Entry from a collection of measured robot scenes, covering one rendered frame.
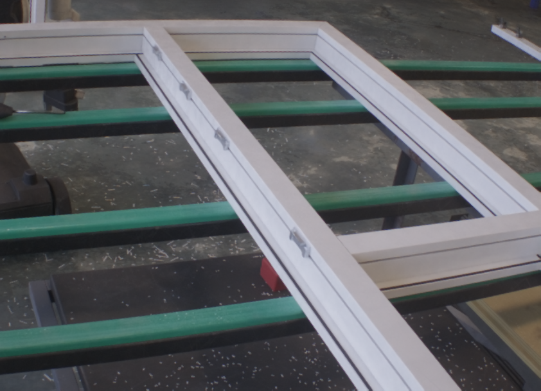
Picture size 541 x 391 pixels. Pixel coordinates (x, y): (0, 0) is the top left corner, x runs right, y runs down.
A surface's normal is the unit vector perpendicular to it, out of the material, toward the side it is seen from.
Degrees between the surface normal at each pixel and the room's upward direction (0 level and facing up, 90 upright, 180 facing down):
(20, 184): 0
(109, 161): 0
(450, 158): 90
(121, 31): 90
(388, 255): 90
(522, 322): 0
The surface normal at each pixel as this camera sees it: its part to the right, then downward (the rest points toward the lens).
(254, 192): -0.92, 0.07
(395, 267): 0.38, 0.49
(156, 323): 0.15, -0.87
